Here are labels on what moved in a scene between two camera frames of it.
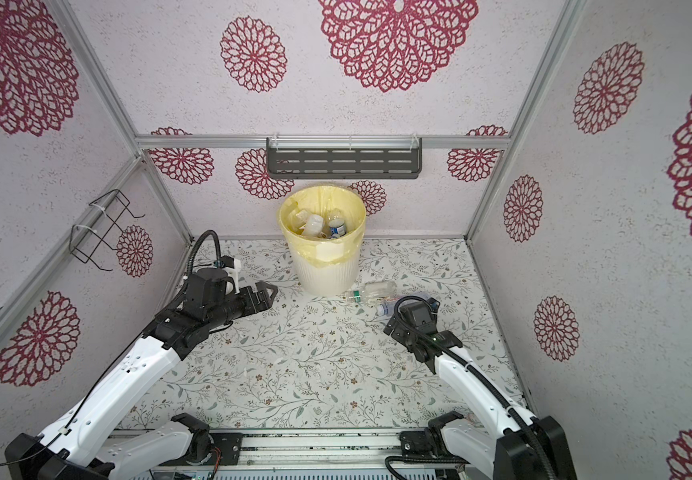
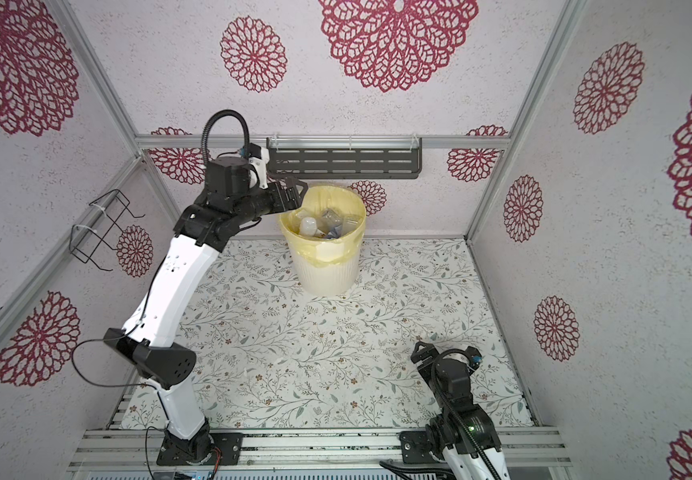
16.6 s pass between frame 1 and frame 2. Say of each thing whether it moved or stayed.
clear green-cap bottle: moved
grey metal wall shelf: stayed
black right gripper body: moved
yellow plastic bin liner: stayed
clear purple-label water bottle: moved
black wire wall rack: stayed
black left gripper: moved
